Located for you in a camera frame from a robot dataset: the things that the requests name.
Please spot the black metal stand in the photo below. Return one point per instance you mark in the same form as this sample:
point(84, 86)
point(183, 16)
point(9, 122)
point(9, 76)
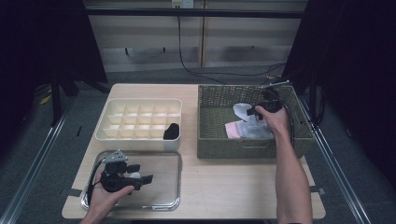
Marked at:
point(56, 99)
point(313, 99)

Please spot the black curtain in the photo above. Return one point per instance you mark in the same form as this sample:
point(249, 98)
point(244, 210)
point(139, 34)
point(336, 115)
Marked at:
point(31, 46)
point(358, 62)

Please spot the person's right hand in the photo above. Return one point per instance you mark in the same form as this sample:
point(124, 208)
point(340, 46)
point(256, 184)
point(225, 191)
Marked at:
point(274, 119)

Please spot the person's left hand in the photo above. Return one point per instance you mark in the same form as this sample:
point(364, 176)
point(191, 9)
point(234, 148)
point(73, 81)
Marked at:
point(106, 200)

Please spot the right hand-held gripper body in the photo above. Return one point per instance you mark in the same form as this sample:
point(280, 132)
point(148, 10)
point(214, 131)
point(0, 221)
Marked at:
point(272, 101)

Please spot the metal floor rail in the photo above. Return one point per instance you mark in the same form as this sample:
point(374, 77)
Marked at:
point(31, 171)
point(341, 174)

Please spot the pale cabinet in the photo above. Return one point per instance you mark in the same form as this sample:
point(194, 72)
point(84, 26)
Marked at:
point(249, 31)
point(140, 31)

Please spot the clear plastic lid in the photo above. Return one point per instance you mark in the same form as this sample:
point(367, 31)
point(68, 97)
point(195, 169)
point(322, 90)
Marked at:
point(162, 180)

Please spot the cream compartment storage box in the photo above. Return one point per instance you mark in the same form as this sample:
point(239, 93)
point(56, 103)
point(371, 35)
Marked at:
point(109, 141)

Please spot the black tape strip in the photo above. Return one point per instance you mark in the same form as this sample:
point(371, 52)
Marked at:
point(74, 192)
point(318, 189)

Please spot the white wall socket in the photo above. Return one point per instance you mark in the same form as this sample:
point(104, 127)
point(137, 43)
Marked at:
point(183, 3)

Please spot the black metal crossbar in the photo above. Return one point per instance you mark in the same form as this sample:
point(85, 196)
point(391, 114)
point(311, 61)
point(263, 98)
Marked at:
point(186, 13)

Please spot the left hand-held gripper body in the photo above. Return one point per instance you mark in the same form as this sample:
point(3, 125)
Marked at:
point(115, 182)

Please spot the green woven basket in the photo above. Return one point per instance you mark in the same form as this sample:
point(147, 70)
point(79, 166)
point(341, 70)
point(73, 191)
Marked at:
point(218, 146)

